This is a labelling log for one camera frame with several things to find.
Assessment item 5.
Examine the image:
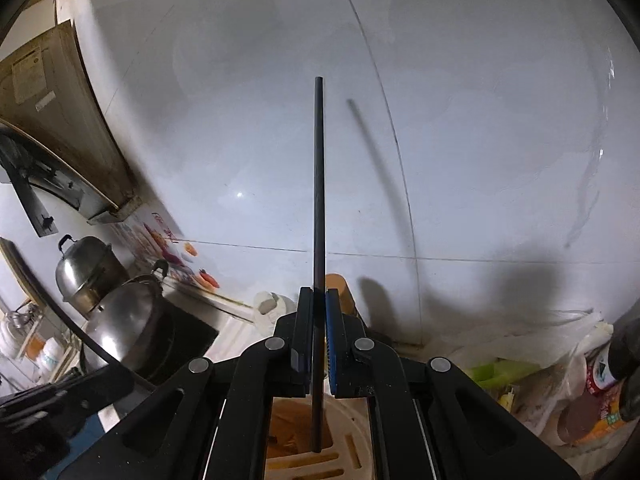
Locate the beige round utensil holder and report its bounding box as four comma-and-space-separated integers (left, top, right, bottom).
261, 394, 382, 480

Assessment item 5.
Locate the black induction cooktop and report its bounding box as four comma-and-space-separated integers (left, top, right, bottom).
145, 300, 221, 386

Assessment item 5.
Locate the metal dish rack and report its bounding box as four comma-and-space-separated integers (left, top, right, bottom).
0, 300, 81, 386

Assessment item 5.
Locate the steel bowl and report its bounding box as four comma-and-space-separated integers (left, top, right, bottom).
2, 310, 36, 333

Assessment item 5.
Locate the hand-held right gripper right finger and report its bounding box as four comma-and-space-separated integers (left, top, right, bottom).
324, 287, 581, 480

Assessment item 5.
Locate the range hood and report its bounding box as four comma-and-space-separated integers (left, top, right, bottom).
0, 120, 141, 238
0, 20, 143, 223

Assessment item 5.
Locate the steel steamer pot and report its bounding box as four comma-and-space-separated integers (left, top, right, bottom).
54, 234, 130, 316

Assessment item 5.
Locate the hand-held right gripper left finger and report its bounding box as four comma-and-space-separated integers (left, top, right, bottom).
95, 286, 315, 480

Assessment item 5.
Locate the colourful wall sticker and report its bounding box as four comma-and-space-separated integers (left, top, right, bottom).
112, 210, 221, 291

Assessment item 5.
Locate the clear plastic bag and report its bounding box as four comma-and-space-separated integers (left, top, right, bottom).
370, 305, 616, 441

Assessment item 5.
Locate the wooden cutting board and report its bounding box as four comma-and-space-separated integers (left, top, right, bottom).
0, 237, 36, 301

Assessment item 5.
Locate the green packet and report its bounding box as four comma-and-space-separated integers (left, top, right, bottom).
467, 357, 531, 391

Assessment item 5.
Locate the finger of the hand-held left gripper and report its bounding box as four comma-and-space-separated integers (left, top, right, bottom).
0, 366, 136, 427

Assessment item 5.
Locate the steel wok lid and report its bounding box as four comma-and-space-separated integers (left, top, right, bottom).
82, 260, 171, 376

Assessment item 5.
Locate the orange seasoning pouch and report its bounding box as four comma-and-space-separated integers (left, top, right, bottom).
582, 340, 628, 436

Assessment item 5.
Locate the white jar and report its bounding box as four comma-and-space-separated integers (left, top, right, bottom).
252, 290, 296, 336

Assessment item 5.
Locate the black chopstick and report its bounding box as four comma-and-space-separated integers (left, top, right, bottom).
309, 76, 325, 455

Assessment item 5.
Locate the soy sauce bottle orange label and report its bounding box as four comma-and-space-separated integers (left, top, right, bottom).
607, 300, 640, 411

